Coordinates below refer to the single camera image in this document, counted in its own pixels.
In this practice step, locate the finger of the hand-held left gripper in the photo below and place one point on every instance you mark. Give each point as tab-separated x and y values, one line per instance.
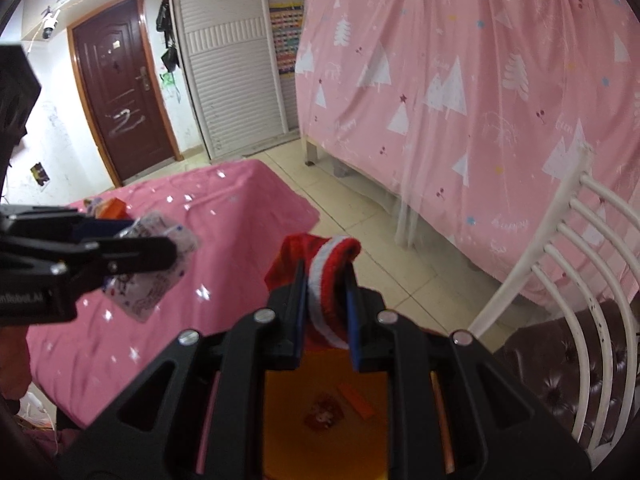
140	255
97	227

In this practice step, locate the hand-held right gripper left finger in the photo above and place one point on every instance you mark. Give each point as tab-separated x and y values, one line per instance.
300	310

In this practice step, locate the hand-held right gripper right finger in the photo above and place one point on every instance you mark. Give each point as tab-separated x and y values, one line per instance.
353	325

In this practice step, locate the white printed snack packet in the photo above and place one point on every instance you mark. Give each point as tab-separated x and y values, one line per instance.
142	297

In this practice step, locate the red white sock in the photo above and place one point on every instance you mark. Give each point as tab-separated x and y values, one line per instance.
330	260

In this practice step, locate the yellow plastic bin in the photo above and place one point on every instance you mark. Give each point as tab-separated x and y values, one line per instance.
325	380

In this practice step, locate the red wrapper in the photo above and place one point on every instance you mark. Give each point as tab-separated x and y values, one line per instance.
323	412

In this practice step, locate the small orange packet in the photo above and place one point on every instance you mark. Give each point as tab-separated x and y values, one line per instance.
112	209

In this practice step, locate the pink starry tablecloth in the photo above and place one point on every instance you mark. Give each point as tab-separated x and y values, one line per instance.
225	210

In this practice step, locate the brown door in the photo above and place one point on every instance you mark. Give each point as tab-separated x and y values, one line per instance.
120	85

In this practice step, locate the small black hanging bag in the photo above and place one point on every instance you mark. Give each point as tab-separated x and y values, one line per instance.
170	59

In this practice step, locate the white louvred wardrobe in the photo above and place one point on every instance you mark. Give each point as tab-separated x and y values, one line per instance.
230	85

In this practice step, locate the white chair with brown seat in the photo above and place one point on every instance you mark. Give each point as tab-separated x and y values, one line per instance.
550	365

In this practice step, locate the dark wall sticker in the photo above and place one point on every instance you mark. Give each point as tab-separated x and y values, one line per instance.
40	174

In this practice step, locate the grey bed frame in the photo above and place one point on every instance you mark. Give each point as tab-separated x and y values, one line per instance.
311	152

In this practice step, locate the white security camera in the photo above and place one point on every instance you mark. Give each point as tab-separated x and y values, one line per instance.
50	22

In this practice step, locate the colourful chart wall poster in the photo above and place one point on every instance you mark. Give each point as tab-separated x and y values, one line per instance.
287	40

